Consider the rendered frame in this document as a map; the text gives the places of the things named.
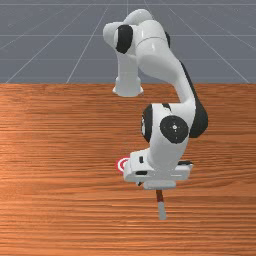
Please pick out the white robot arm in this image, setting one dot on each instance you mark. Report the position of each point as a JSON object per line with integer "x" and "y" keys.
{"x": 156, "y": 50}

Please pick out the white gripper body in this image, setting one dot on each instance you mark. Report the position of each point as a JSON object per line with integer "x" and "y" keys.
{"x": 136, "y": 168}

